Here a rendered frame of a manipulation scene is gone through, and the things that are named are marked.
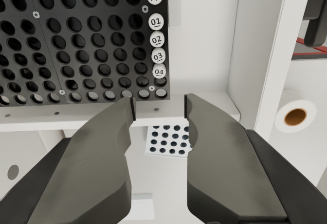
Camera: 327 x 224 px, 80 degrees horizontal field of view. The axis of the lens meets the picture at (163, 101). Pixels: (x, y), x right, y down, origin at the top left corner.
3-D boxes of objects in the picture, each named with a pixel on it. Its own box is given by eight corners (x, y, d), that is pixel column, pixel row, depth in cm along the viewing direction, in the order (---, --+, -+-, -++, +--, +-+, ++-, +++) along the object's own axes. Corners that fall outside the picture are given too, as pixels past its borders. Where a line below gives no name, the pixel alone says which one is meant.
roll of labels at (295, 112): (310, 98, 37) (326, 110, 33) (283, 125, 40) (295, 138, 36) (282, 82, 35) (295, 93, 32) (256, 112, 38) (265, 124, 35)
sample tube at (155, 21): (164, 21, 20) (165, 28, 16) (153, 24, 20) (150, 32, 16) (162, 8, 20) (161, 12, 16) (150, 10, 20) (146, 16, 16)
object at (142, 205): (152, 193, 50) (152, 199, 49) (154, 213, 54) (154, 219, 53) (103, 195, 50) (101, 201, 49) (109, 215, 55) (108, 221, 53)
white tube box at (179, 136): (212, 115, 39) (217, 127, 35) (203, 147, 43) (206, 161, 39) (150, 108, 38) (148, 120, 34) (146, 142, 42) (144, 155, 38)
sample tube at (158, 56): (166, 47, 21) (167, 60, 17) (156, 52, 22) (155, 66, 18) (161, 37, 21) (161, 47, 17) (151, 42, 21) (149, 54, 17)
